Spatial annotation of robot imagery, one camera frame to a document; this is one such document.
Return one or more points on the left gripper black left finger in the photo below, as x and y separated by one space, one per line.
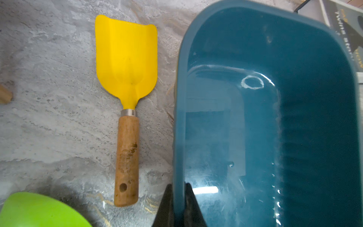
165 214

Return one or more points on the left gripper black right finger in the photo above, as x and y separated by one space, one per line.
192 214

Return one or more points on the teal plastic storage box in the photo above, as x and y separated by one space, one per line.
266 123

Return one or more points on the wooden easel stand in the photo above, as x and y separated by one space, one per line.
5 95

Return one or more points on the black and white book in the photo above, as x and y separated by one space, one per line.
347 22

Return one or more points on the green trowel with wooden handle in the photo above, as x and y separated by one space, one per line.
25 209

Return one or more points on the yellow shovel with wooden handle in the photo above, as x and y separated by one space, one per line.
126 66

